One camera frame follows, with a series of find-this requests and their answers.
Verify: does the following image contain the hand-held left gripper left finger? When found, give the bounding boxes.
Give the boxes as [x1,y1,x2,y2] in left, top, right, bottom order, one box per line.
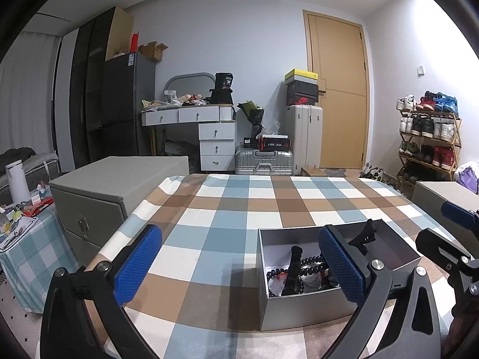
[39,224,164,359]

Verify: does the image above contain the dark wardrobe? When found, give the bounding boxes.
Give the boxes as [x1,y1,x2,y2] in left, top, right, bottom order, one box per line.
[69,7,117,173]

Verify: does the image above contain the white thermos bottle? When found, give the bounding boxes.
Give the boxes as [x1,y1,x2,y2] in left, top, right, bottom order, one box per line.
[6,159,31,203]

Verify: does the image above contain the wooden door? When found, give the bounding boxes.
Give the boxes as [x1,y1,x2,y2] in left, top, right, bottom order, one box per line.
[302,10,371,170]

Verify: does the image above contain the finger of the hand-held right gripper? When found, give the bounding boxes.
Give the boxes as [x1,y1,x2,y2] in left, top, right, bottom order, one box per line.
[415,227,479,307]
[440,201,479,229]

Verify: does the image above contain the black clip object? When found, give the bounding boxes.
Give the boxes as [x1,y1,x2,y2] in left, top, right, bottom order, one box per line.
[280,245,304,297]

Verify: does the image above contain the plaid blanket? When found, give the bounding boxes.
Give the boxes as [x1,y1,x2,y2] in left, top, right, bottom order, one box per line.
[84,173,450,359]

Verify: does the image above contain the white curtain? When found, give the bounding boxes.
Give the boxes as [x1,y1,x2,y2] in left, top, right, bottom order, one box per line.
[0,31,63,159]

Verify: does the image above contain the teal plaid side table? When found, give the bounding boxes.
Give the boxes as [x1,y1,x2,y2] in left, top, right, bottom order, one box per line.
[0,194,80,314]

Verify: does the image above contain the yellow shoe box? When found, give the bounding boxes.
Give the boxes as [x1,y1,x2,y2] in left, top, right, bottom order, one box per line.
[284,69,319,83]

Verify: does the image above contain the open cardboard box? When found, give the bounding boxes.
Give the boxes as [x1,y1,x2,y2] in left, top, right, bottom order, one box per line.
[139,41,169,63]

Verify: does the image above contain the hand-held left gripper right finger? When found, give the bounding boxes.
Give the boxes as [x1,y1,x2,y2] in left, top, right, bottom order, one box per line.
[318,225,444,359]

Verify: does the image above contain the silver suitcase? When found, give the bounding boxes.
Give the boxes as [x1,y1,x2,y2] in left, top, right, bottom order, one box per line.
[234,149,294,175]

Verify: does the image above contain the plain grey cabinet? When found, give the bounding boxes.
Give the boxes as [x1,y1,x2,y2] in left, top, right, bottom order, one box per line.
[410,180,479,218]

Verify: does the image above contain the rows of shoes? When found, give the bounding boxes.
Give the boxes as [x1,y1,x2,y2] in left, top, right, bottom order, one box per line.
[396,90,460,171]

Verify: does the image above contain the black box with red edge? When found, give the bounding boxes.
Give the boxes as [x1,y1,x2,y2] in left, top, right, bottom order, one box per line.
[258,134,291,150]

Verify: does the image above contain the person's right hand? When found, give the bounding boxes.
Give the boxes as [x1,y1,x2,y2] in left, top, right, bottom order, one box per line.
[442,303,479,358]

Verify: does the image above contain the black bead bracelet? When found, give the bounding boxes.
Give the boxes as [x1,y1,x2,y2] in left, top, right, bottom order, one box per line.
[266,265,300,297]

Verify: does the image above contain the dark clothes pile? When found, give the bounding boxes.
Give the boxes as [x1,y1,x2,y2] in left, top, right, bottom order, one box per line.
[0,148,39,176]

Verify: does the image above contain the dark bag under desk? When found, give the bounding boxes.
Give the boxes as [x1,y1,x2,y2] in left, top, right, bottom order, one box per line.
[164,140,201,158]

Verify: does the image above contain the black and red shoe box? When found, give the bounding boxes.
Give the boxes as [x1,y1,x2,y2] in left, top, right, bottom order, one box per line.
[286,92,319,106]

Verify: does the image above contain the oval mirror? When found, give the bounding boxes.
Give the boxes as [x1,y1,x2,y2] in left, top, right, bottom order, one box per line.
[164,72,217,104]

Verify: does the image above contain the flat cardboard sheet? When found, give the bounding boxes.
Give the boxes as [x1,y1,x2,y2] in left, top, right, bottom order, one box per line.
[105,6,134,62]

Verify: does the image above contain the black printed box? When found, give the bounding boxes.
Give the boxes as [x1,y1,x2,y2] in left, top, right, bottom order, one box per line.
[209,71,236,106]

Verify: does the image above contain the white round lid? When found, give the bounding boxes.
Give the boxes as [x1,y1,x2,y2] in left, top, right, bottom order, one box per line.
[301,269,324,291]

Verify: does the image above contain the grey shoe box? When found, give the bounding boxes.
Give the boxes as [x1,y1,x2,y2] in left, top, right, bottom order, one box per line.
[286,81,319,94]

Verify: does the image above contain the white upright suitcase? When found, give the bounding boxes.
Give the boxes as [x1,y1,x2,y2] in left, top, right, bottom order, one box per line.
[284,105,323,175]

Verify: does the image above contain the dark grey refrigerator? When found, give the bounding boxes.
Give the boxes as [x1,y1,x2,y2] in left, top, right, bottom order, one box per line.
[100,51,157,158]

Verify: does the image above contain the grey cardboard box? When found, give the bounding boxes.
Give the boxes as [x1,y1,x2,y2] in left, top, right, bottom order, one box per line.
[257,218,423,332]

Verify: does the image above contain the black spiral hair tie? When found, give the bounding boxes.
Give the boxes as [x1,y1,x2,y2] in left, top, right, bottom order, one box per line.
[299,255,327,281]

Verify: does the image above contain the wooden shoe rack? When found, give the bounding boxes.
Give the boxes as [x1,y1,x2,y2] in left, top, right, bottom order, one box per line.
[396,108,463,192]

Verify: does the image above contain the black hair claw clip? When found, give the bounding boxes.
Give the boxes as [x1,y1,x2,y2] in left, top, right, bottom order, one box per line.
[349,219,377,252]

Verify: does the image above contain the dark wrapped flower bouquet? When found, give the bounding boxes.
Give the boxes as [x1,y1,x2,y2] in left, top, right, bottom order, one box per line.
[237,101,265,140]

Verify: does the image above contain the grey cabinet with handle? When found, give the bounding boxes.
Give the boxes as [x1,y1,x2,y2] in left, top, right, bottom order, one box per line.
[49,156,190,267]

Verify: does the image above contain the desk clutter pile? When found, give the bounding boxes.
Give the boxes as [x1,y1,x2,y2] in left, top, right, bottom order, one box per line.
[141,93,212,112]

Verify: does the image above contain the purple bag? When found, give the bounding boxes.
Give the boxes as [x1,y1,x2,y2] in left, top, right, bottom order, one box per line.
[454,164,479,196]

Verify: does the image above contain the white desk with drawers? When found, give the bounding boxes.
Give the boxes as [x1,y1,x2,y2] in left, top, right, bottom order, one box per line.
[141,104,238,173]

